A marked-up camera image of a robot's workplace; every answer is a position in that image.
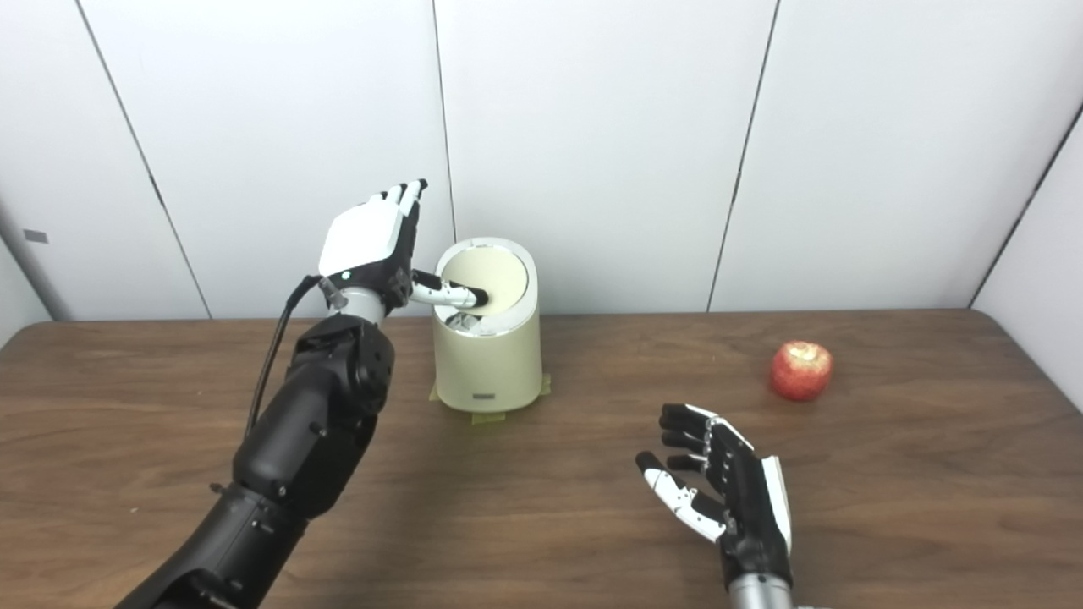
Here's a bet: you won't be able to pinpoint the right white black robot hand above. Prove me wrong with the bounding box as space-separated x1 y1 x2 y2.
635 403 794 590

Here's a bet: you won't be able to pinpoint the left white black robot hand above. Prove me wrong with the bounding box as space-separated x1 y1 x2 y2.
317 178 490 318

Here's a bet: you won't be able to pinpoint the red apple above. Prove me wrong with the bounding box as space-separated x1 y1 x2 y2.
769 340 834 402

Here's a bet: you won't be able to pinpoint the cream-colored bin body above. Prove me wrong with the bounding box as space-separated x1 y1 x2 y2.
432 238 543 414

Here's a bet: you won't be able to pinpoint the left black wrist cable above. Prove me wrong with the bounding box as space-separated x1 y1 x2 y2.
245 275 327 436

